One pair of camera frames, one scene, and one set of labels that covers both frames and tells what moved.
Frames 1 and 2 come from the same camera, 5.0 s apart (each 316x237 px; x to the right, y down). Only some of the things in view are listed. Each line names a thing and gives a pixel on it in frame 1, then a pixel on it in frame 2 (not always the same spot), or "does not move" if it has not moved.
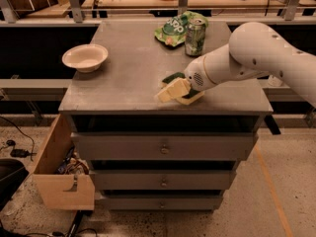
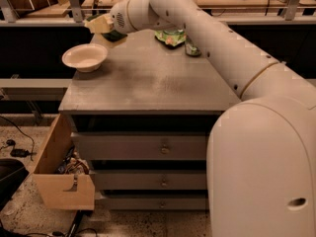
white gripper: x=195 y=72 → x=118 y=18
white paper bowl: x=85 y=57 does not move
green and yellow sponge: x=178 y=88 → x=111 y=38
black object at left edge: x=12 y=175 does not move
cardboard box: x=62 y=178 does not move
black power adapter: x=22 y=153 does not move
